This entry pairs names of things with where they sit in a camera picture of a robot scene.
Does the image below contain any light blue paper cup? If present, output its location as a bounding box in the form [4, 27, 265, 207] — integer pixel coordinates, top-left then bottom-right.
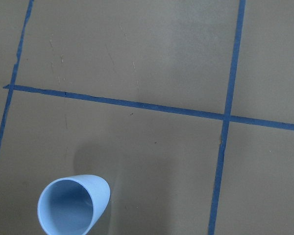
[37, 175, 110, 235]

